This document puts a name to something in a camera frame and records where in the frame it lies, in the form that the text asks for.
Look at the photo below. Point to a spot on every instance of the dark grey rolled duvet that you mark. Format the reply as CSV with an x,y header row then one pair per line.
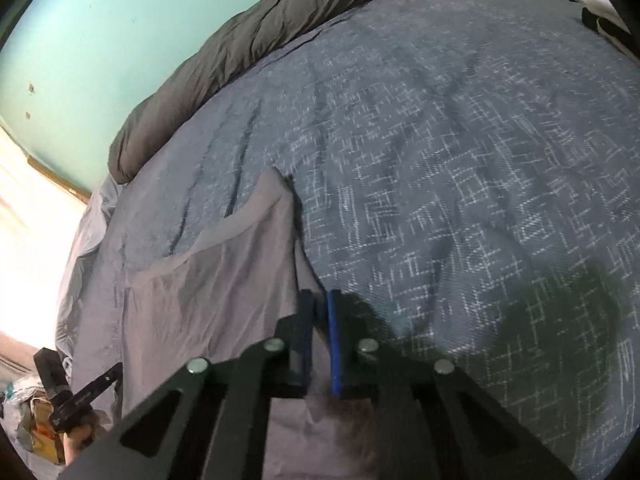
x,y
225,50

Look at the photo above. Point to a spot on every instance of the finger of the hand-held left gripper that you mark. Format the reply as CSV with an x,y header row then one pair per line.
x,y
100,382

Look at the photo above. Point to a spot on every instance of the bright window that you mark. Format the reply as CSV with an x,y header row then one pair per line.
x,y
35,250

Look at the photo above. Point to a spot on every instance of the blue patterned bedspread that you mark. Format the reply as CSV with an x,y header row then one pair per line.
x,y
450,160

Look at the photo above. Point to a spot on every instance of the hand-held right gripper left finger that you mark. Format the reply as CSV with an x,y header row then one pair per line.
x,y
305,330

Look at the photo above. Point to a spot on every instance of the person's left hand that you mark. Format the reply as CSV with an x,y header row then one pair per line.
x,y
77,442

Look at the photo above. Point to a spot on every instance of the light grey bed sheet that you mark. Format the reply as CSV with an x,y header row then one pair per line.
x,y
85,260

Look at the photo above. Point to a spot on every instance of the white plastic bag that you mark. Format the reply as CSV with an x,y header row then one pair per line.
x,y
20,400

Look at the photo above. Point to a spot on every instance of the grey boxer briefs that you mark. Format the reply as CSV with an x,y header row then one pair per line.
x,y
225,285

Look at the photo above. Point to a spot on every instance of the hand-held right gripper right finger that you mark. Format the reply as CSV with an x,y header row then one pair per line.
x,y
334,340

